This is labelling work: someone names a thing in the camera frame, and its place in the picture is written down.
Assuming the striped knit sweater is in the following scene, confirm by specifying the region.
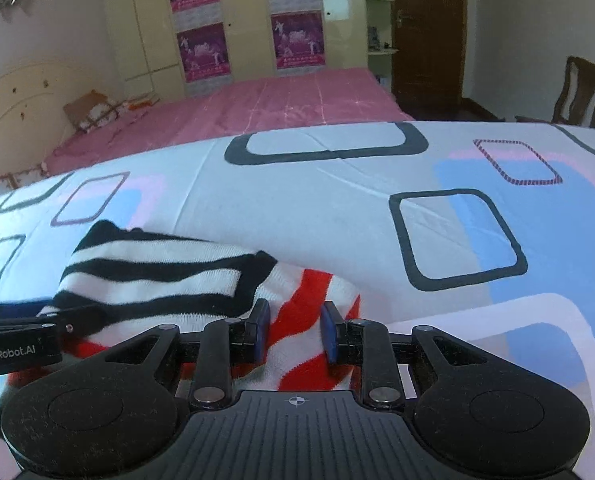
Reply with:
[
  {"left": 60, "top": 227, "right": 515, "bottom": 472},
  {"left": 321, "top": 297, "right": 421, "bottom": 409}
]
[{"left": 0, "top": 221, "right": 361, "bottom": 391}]

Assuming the white patterned pillow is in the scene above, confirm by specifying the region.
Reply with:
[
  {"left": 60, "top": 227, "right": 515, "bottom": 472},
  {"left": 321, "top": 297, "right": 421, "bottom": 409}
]
[{"left": 0, "top": 164, "right": 50, "bottom": 196}]

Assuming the patterned white bed sheet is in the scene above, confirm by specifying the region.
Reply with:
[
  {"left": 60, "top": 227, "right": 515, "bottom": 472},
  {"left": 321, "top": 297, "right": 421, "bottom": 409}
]
[{"left": 0, "top": 122, "right": 595, "bottom": 479}]

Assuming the cream wooden headboard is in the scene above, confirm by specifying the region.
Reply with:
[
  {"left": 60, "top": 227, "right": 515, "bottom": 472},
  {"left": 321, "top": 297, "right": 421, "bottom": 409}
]
[{"left": 0, "top": 63, "right": 94, "bottom": 177}]

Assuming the pink bed sheet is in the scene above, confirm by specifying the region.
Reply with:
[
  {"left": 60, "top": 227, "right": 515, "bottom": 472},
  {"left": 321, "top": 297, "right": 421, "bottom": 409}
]
[{"left": 43, "top": 68, "right": 413, "bottom": 176}]

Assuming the orange patterned pillow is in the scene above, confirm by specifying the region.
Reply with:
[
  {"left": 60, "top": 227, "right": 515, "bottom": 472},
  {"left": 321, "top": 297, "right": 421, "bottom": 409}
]
[{"left": 63, "top": 90, "right": 160, "bottom": 133}]

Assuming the lower left purple poster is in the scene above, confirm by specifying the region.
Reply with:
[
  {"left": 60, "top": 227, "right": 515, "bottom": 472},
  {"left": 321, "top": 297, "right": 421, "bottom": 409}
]
[{"left": 177, "top": 23, "right": 231, "bottom": 82}]

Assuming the lower right purple poster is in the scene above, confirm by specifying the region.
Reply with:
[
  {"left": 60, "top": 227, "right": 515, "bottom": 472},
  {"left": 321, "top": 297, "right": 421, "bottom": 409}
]
[{"left": 271, "top": 11, "right": 326, "bottom": 70}]

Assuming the cream built-in wardrobe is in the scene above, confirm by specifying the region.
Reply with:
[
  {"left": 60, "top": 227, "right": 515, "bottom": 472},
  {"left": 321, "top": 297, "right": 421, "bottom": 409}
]
[{"left": 104, "top": 0, "right": 368, "bottom": 101}]

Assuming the dark brown wooden door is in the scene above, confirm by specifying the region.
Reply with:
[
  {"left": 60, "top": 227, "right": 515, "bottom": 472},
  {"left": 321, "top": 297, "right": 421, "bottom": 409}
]
[{"left": 392, "top": 0, "right": 467, "bottom": 119}]

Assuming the dark wooden chair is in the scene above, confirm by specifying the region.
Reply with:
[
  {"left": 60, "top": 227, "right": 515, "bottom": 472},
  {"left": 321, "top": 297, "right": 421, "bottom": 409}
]
[{"left": 515, "top": 55, "right": 595, "bottom": 130}]

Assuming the cream corner shelf unit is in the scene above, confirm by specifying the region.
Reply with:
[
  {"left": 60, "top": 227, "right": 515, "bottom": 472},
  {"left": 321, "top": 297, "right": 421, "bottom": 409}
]
[{"left": 365, "top": 0, "right": 397, "bottom": 92}]

